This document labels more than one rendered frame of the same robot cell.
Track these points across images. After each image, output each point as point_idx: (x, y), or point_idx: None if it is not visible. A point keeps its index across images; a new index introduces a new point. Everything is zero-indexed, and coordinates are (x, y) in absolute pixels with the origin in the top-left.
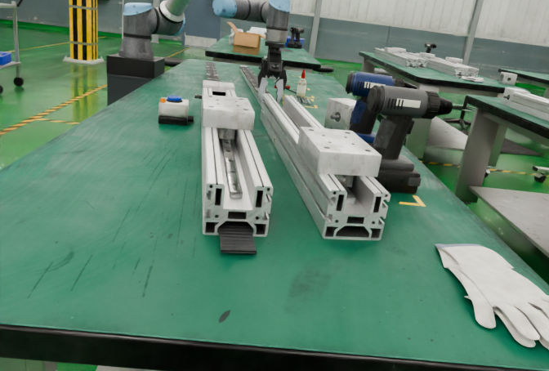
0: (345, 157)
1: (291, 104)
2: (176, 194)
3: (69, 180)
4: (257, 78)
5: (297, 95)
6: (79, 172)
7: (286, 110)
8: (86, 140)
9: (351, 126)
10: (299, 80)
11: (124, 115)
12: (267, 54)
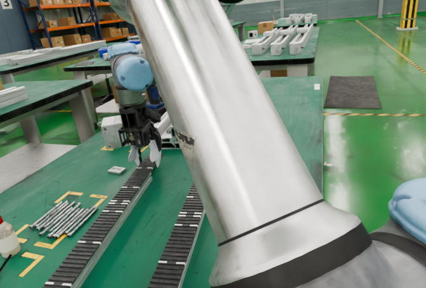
0: None
1: (168, 117)
2: None
3: (295, 94)
4: (160, 140)
5: (20, 247)
6: (293, 96)
7: (164, 131)
8: (305, 110)
9: (160, 100)
10: (6, 227)
11: (298, 135)
12: (146, 113)
